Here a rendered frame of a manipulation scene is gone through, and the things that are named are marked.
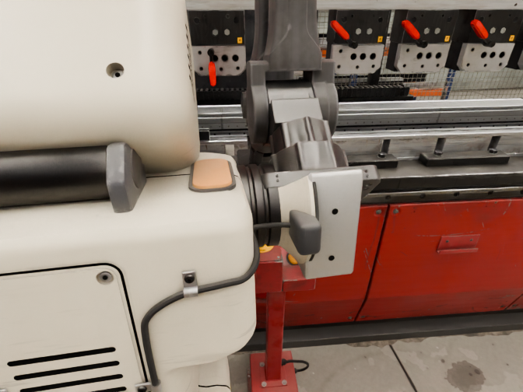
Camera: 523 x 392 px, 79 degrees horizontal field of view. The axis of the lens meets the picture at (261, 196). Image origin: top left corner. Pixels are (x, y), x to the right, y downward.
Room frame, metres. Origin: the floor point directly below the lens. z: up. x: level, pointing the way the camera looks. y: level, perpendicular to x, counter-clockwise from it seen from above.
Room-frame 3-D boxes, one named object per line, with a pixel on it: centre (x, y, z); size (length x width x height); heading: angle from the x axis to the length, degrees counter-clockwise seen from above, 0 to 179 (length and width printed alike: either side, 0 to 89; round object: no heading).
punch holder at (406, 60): (1.06, -0.47, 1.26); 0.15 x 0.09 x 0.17; 95
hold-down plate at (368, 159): (0.99, -0.31, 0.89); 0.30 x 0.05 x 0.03; 95
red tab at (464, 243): (0.93, -0.74, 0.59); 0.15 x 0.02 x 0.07; 95
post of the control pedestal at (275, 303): (0.71, -0.04, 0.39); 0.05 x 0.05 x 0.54; 5
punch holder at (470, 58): (1.08, -0.67, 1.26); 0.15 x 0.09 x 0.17; 95
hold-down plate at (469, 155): (1.03, -0.71, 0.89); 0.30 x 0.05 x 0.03; 95
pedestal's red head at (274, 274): (0.71, -0.04, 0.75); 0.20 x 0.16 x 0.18; 95
